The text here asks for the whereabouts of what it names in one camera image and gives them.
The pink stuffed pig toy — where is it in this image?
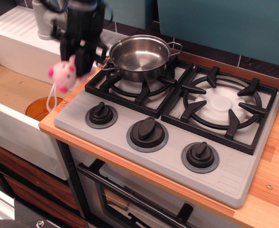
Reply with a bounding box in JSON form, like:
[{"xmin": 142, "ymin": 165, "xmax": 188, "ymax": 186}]
[{"xmin": 46, "ymin": 55, "xmax": 96, "ymax": 113}]

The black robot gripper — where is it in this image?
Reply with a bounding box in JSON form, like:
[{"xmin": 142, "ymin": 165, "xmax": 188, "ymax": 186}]
[{"xmin": 59, "ymin": 0, "xmax": 107, "ymax": 77}]

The black burner grate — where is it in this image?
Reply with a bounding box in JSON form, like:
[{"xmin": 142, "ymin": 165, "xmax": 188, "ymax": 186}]
[
  {"xmin": 85, "ymin": 56, "xmax": 193, "ymax": 118},
  {"xmin": 161, "ymin": 66, "xmax": 279, "ymax": 155}
]

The wooden drawer cabinet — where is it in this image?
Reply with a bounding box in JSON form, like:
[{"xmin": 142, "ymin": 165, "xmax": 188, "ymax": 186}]
[{"xmin": 0, "ymin": 147, "xmax": 87, "ymax": 228}]

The black left burner grate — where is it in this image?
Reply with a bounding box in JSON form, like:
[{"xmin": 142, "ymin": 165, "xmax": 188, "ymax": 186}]
[{"xmin": 85, "ymin": 56, "xmax": 193, "ymax": 118}]

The stainless steel pan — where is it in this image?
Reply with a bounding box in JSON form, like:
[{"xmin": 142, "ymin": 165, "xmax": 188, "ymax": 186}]
[{"xmin": 96, "ymin": 35, "xmax": 183, "ymax": 82}]

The toy oven door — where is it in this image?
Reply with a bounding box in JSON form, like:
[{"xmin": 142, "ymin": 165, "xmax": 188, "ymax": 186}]
[{"xmin": 69, "ymin": 146, "xmax": 249, "ymax": 228}]

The white right burner cap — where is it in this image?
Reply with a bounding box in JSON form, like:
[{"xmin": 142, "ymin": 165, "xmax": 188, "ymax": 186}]
[{"xmin": 187, "ymin": 84, "xmax": 254, "ymax": 126}]

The black left stove knob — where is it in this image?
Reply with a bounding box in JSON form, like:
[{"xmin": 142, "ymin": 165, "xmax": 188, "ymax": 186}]
[{"xmin": 85, "ymin": 102, "xmax": 118, "ymax": 129}]

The black right burner grate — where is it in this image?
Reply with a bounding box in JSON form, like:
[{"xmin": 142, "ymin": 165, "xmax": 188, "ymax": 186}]
[{"xmin": 161, "ymin": 66, "xmax": 279, "ymax": 155}]

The grey toy faucet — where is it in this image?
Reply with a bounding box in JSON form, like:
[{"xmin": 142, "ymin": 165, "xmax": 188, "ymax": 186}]
[{"xmin": 32, "ymin": 0, "xmax": 67, "ymax": 40}]

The black right stove knob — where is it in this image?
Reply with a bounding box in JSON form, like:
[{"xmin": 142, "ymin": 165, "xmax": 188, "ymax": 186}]
[{"xmin": 181, "ymin": 142, "xmax": 220, "ymax": 174}]

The black middle stove knob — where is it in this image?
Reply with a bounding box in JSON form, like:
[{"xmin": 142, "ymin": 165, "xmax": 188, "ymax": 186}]
[{"xmin": 126, "ymin": 117, "xmax": 169, "ymax": 153}]

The white burner cap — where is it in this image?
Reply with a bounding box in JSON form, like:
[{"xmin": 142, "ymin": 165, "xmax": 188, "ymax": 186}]
[
  {"xmin": 115, "ymin": 79, "xmax": 164, "ymax": 94},
  {"xmin": 187, "ymin": 84, "xmax": 254, "ymax": 126}
]

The grey toy stove top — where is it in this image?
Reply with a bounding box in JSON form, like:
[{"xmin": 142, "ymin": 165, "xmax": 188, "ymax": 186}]
[{"xmin": 54, "ymin": 89, "xmax": 271, "ymax": 208}]

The white left burner cap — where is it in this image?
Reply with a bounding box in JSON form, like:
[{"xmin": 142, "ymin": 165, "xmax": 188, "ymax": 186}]
[{"xmin": 115, "ymin": 79, "xmax": 164, "ymax": 94}]

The black oven door handle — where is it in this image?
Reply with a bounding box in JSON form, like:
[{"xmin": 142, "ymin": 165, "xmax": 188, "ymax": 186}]
[{"xmin": 77, "ymin": 159, "xmax": 193, "ymax": 228}]

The black stove knob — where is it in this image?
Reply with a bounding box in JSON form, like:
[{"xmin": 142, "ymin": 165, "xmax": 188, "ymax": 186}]
[
  {"xmin": 85, "ymin": 102, "xmax": 118, "ymax": 129},
  {"xmin": 126, "ymin": 117, "xmax": 169, "ymax": 153},
  {"xmin": 181, "ymin": 142, "xmax": 220, "ymax": 174}
]

